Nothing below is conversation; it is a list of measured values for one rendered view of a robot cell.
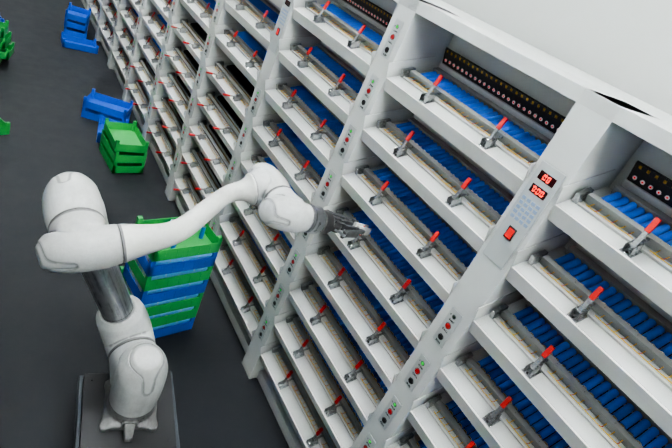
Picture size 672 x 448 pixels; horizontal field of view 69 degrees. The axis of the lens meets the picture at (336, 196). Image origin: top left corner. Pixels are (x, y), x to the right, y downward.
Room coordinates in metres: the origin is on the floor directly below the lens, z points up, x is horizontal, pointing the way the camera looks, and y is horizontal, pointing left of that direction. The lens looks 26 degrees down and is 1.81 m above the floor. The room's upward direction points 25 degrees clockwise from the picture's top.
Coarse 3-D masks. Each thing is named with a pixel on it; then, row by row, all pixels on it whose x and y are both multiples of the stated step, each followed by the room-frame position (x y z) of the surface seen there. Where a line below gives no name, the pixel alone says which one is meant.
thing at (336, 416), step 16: (288, 320) 1.63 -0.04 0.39; (288, 336) 1.57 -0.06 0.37; (304, 336) 1.57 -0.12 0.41; (288, 352) 1.51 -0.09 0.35; (304, 352) 1.51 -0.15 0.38; (320, 352) 1.52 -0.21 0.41; (304, 368) 1.45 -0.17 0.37; (320, 368) 1.46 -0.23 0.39; (304, 384) 1.41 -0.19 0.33; (320, 384) 1.40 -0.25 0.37; (336, 384) 1.40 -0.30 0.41; (320, 400) 1.34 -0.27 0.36; (336, 400) 1.31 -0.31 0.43; (320, 416) 1.31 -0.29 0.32; (336, 416) 1.30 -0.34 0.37; (352, 416) 1.29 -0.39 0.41; (336, 432) 1.24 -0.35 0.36; (352, 432) 1.25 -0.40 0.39
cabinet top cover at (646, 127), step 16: (400, 0) 1.68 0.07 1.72; (416, 0) 1.63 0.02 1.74; (432, 16) 1.56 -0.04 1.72; (448, 16) 1.52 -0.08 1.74; (464, 32) 1.46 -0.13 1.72; (480, 32) 1.43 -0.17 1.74; (480, 48) 1.40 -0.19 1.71; (496, 48) 1.37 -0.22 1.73; (512, 48) 1.37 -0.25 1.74; (512, 64) 1.32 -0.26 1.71; (528, 64) 1.29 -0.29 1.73; (544, 64) 1.32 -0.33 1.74; (544, 80) 1.24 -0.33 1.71; (560, 80) 1.22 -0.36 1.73; (576, 80) 1.27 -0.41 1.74; (576, 96) 1.18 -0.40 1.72; (592, 96) 1.15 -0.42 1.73; (608, 112) 1.12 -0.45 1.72; (624, 112) 1.09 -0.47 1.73; (640, 112) 1.19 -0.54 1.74; (624, 128) 1.08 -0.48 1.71; (640, 128) 1.06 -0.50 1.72; (656, 128) 1.04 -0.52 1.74; (656, 144) 1.03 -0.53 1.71
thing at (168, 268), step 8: (144, 256) 1.55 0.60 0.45; (216, 256) 1.74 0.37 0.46; (144, 264) 1.54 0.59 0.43; (152, 264) 1.51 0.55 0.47; (168, 264) 1.57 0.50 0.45; (176, 264) 1.60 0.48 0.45; (184, 264) 1.63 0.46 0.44; (192, 264) 1.66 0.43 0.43; (200, 264) 1.69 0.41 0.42; (208, 264) 1.72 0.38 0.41; (152, 272) 1.52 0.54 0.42; (160, 272) 1.55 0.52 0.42; (168, 272) 1.58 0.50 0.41
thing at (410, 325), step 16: (336, 208) 1.64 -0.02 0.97; (352, 208) 1.70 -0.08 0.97; (336, 240) 1.54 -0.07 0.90; (352, 256) 1.45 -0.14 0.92; (368, 256) 1.47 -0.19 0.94; (368, 272) 1.39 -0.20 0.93; (384, 288) 1.34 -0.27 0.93; (400, 288) 1.36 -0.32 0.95; (384, 304) 1.31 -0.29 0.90; (400, 304) 1.29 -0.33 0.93; (416, 304) 1.31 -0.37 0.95; (400, 320) 1.24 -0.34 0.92; (416, 320) 1.25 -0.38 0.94; (416, 336) 1.19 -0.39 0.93
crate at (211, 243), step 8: (208, 232) 1.81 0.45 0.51; (184, 240) 1.71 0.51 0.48; (192, 240) 1.74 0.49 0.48; (200, 240) 1.76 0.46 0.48; (208, 240) 1.79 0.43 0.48; (216, 240) 1.74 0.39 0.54; (168, 248) 1.62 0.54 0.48; (176, 248) 1.58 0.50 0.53; (184, 248) 1.61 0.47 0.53; (192, 248) 1.64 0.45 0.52; (200, 248) 1.67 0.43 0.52; (208, 248) 1.70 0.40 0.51; (216, 248) 1.73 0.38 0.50; (152, 256) 1.51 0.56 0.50; (160, 256) 1.53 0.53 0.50; (168, 256) 1.56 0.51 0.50; (176, 256) 1.59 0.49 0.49; (184, 256) 1.62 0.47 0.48
